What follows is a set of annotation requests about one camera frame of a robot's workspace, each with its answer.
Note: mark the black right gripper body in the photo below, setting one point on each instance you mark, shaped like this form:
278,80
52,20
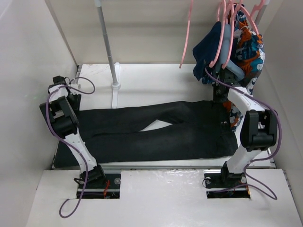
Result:
217,95

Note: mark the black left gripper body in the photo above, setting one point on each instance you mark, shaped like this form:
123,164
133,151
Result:
74,100

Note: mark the black trousers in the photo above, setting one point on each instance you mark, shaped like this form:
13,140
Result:
170,131

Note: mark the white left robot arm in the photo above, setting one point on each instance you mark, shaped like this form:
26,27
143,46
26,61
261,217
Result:
59,112

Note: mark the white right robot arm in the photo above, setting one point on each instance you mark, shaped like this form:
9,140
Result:
259,132

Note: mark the pink hanger with patterned garment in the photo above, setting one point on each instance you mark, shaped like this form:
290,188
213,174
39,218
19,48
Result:
249,16

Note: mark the pink hanger with navy garment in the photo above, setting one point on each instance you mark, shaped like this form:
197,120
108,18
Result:
224,8

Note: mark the empty pink hanger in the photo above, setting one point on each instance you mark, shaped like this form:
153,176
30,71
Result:
187,34

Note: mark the grey blue hanging garment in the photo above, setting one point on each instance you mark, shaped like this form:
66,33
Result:
225,55

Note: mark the navy blue hanging garment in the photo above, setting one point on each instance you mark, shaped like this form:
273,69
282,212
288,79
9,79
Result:
205,51

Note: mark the white rack left foot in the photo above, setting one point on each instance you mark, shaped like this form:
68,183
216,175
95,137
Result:
115,94

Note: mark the patterned orange teal garment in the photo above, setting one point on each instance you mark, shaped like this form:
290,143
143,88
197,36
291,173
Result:
247,49

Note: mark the silver rack right pole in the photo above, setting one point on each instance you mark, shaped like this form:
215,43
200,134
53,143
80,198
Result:
260,11

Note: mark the silver rack pole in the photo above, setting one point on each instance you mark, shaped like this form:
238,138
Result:
98,4
260,11

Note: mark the silver rack left pole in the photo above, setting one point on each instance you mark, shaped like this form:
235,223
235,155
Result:
98,4

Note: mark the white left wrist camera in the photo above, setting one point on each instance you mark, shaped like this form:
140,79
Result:
75,86

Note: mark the metal rail strip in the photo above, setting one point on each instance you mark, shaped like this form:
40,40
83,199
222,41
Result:
176,164

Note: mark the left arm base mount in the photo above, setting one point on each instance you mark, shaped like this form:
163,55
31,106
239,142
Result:
109,189

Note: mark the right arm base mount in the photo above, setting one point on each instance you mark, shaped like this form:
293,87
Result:
221,187

